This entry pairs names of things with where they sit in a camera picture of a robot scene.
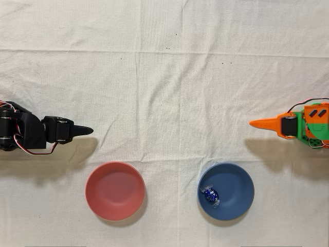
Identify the orange green gripper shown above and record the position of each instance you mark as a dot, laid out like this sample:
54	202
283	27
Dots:
288	126

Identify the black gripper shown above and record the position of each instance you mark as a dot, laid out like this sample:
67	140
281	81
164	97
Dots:
62	130

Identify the blue candy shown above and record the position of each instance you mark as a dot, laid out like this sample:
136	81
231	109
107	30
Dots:
211	194

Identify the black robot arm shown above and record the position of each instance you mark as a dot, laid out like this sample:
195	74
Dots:
30	131

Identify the orange green robot arm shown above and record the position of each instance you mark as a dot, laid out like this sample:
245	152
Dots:
317	126

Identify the red bowl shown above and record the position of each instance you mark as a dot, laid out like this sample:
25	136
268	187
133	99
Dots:
115	191

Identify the blue bowl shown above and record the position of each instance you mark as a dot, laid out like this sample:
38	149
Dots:
234	191

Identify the white wrinkled tablecloth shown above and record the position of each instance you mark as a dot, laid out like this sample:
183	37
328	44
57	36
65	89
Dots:
164	103

